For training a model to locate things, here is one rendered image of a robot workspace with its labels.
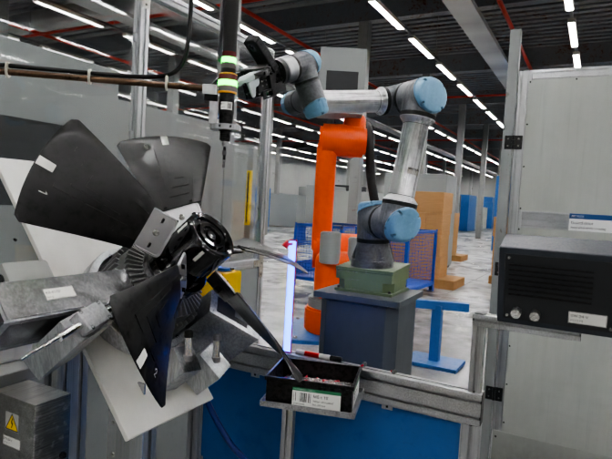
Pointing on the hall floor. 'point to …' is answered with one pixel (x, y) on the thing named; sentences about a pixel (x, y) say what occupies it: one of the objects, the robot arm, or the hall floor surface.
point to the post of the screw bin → (287, 434)
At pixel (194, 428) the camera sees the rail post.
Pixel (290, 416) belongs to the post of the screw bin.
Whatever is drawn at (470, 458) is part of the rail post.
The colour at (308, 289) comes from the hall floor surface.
